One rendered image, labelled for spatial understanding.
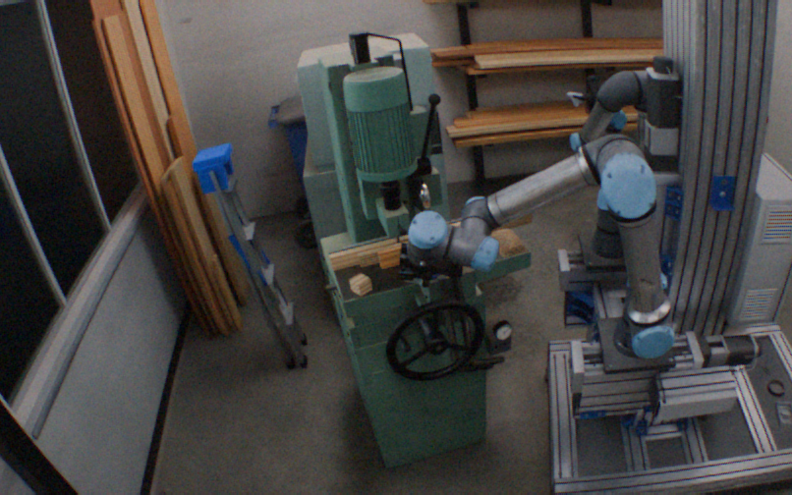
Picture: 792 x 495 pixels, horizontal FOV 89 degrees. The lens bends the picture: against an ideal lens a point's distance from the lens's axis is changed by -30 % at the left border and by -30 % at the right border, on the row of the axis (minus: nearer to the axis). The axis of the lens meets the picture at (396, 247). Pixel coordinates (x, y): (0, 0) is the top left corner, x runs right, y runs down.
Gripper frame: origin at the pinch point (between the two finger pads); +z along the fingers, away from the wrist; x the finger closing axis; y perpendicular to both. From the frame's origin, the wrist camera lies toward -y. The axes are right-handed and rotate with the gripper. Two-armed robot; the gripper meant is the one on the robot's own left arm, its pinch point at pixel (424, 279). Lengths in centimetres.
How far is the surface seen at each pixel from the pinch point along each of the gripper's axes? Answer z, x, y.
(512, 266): 19.7, -12.6, -28.5
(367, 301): 16.9, 2.8, 14.8
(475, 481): 74, 61, -32
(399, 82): -23, -47, 11
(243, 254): 81, -29, 74
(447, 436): 78, 41, -19
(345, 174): 19, -39, 26
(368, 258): 23.5, -12.4, 16.0
